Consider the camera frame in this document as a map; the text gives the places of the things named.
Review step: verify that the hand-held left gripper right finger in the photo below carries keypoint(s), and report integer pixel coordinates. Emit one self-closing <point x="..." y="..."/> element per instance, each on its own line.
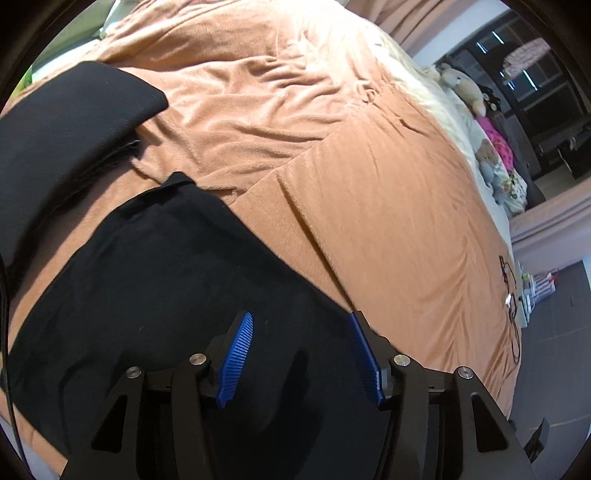
<point x="367" y="360"/>

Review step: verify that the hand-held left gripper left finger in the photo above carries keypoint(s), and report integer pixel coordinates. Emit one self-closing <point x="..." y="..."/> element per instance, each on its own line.
<point x="235" y="360"/>

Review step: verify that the black pants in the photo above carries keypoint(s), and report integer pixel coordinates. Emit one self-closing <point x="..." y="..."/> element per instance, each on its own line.
<point x="69" y="129"/>
<point x="161" y="277"/>

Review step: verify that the folded black pants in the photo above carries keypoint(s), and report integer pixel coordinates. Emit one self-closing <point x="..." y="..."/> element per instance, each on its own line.
<point x="69" y="129"/>

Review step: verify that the orange blanket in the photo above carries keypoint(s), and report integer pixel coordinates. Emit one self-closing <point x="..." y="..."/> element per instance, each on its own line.
<point x="369" y="207"/>

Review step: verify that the white nightstand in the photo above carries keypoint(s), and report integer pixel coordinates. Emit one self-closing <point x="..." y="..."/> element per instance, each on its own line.
<point x="526" y="304"/>

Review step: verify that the striped gift bag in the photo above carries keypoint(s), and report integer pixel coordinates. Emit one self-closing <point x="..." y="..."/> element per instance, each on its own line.
<point x="545" y="286"/>

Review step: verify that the white patterned cloth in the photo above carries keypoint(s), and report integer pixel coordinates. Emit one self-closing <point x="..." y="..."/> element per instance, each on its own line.
<point x="515" y="189"/>

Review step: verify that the pink curtain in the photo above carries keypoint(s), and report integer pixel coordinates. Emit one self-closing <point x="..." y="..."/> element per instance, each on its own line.
<point x="415" y="23"/>
<point x="554" y="226"/>

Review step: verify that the brown teddy bear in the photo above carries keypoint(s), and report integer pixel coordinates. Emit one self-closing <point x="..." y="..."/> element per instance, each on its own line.
<point x="489" y="161"/>

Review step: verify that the pink cloth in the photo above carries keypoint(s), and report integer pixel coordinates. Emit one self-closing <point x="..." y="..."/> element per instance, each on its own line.
<point x="494" y="138"/>

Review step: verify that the black plush toy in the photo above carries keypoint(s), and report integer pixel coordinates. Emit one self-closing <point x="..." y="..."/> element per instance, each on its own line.
<point x="490" y="101"/>

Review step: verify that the beige plush toy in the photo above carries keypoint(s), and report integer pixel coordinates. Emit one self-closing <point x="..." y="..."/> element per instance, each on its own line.
<point x="466" y="87"/>

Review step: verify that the floral hanging garment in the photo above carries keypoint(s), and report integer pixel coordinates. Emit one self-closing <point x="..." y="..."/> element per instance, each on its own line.
<point x="526" y="53"/>

